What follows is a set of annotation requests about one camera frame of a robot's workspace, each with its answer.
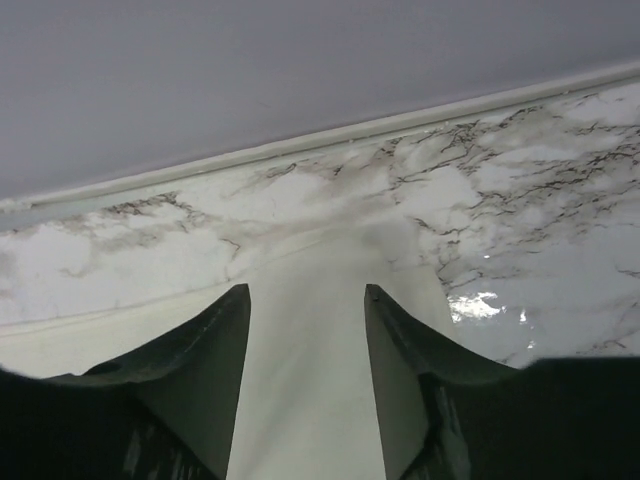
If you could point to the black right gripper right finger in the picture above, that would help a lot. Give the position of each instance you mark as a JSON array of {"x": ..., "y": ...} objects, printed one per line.
[{"x": 445, "y": 412}]

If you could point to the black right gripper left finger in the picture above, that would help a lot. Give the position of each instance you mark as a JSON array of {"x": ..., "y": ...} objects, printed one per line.
[{"x": 165, "y": 410}]

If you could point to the cream cloth napkin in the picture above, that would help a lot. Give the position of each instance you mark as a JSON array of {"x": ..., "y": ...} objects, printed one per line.
[{"x": 306, "y": 407}]

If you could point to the aluminium table frame rail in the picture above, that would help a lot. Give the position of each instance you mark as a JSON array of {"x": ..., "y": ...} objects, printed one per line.
[{"x": 347, "y": 134}]

